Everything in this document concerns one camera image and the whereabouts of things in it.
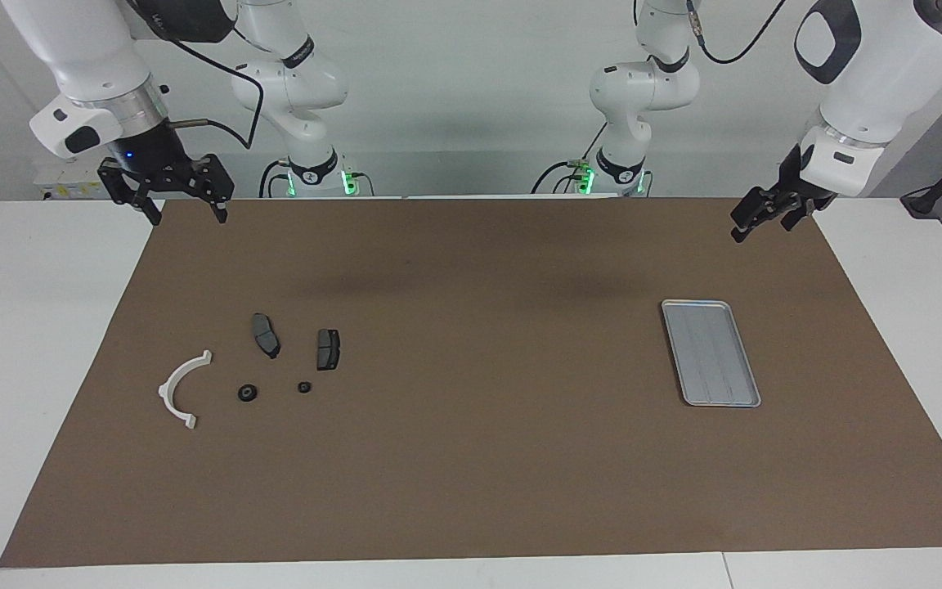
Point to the silver metal tray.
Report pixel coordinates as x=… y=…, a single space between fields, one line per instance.
x=712 y=360

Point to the white semicircular bracket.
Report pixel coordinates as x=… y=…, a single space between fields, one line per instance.
x=165 y=394

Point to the white power strip box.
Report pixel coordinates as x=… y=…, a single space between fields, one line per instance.
x=62 y=184

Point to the long curved brake pad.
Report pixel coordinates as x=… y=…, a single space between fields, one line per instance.
x=265 y=335

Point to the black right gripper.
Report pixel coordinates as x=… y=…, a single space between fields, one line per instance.
x=152 y=159

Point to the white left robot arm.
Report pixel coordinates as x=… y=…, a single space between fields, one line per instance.
x=888 y=65

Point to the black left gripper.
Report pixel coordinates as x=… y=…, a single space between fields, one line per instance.
x=795 y=192

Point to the short rectangular brake pad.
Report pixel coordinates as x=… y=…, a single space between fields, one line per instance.
x=328 y=349

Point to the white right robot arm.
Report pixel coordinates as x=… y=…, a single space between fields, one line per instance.
x=78 y=49

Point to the large black bearing gear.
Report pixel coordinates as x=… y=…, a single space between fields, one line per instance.
x=248 y=393

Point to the brown table mat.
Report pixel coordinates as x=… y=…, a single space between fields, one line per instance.
x=471 y=450

